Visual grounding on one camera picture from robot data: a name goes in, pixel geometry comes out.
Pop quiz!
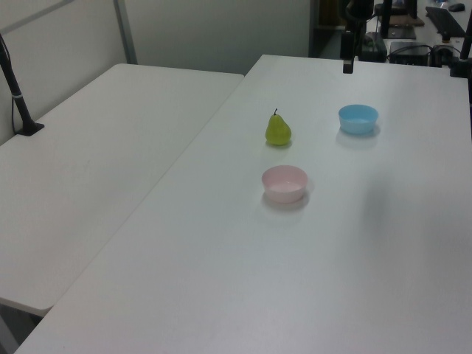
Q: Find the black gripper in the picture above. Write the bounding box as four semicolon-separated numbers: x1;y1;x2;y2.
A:
341;0;375;75

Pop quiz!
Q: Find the green pear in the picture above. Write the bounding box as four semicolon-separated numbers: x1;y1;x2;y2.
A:
265;108;294;148

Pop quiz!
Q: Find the blue plastic bowl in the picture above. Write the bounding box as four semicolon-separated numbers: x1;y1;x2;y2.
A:
338;103;381;135

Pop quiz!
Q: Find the pink plastic bowl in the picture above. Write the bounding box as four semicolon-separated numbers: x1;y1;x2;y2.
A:
261;164;309;204

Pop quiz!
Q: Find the thin black stand pole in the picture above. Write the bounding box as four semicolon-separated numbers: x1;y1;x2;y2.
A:
381;0;393;38

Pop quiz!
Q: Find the black electronics box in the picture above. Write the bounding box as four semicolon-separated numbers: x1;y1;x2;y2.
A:
388;41;434;66

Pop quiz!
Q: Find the brown wooden board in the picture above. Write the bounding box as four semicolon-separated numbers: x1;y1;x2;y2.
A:
386;13;426;28

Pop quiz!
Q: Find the black keyboard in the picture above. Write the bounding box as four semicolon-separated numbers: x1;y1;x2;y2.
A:
424;4;468;38

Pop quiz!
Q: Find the black clamp pole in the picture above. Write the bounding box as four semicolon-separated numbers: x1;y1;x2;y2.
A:
448;21;472;80

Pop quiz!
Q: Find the grey partition frame post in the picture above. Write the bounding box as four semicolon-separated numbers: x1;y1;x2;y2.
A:
112;0;139;66

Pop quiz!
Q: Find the black camera pole with base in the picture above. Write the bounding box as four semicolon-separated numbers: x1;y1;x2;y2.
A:
0;32;46;138

